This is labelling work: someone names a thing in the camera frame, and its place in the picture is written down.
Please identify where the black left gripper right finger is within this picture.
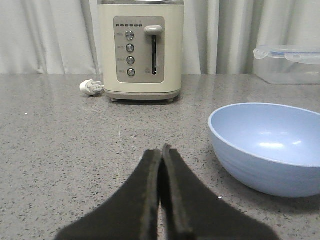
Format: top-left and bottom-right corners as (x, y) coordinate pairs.
(160, 144), (279, 240)

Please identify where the clear plastic lidded container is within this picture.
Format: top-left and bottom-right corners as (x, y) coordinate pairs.
(253, 45), (320, 85)

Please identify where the white power plug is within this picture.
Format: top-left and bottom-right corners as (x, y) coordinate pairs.
(79, 79), (104, 96)

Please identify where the blue bowl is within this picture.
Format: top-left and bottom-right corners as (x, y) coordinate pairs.
(208, 102), (320, 198)

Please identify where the white curtain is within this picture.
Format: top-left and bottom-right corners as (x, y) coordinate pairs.
(0, 0), (320, 75)

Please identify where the cream toaster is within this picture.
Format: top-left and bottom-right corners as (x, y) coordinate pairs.
(96, 0), (185, 103)

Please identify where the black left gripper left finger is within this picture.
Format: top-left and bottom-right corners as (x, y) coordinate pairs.
(55, 149), (161, 240)

